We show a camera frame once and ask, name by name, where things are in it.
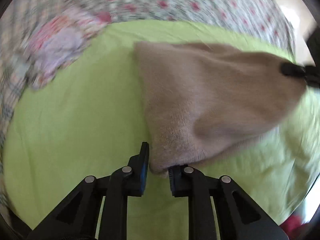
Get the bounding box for pink purple floral pillow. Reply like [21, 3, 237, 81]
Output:
[24, 7, 111, 89]

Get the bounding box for beige knit sweater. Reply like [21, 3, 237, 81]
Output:
[134, 42, 306, 174]

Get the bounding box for floral rose quilt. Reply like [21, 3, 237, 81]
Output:
[7, 0, 297, 61]

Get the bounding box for dark red sleeve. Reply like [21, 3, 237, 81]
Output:
[280, 215, 309, 239]

